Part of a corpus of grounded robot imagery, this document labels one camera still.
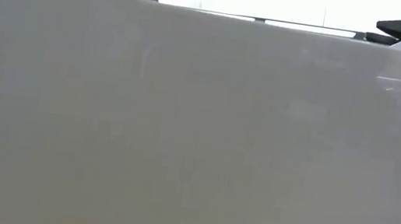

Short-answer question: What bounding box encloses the dark overhead crossbar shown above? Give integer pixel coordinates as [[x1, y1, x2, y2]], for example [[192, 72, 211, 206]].
[[198, 8, 368, 40]]

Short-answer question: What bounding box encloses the white plastic caddy with handle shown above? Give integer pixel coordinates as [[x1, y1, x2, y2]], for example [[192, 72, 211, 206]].
[[0, 0, 401, 224]]

